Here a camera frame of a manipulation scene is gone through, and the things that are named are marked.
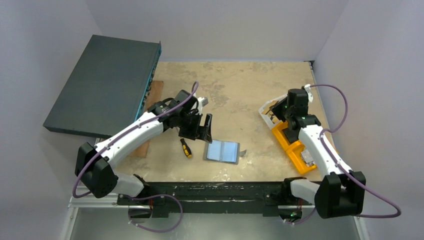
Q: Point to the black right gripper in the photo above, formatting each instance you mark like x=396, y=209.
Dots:
x=276, y=108

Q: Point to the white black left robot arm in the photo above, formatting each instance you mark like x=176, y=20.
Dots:
x=95, y=166

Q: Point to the white plastic bin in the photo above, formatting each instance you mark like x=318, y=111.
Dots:
x=266, y=113

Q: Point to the yellow plastic bin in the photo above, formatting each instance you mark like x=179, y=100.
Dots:
x=292, y=150

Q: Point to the grey leather card holder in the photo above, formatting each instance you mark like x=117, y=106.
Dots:
x=223, y=152

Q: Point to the dark grey network switch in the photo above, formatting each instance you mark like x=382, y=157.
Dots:
x=107, y=89

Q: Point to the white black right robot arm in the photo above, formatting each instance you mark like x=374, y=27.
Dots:
x=340, y=191

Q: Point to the wooden board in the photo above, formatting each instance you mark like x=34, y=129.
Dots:
x=155, y=94

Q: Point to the aluminium frame profile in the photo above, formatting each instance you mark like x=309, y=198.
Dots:
x=91, y=218

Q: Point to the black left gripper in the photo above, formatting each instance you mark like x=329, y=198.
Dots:
x=195, y=129

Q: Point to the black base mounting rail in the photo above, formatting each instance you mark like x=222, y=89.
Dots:
x=267, y=198

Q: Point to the black yellow handled screwdriver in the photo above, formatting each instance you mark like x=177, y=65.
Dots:
x=186, y=149

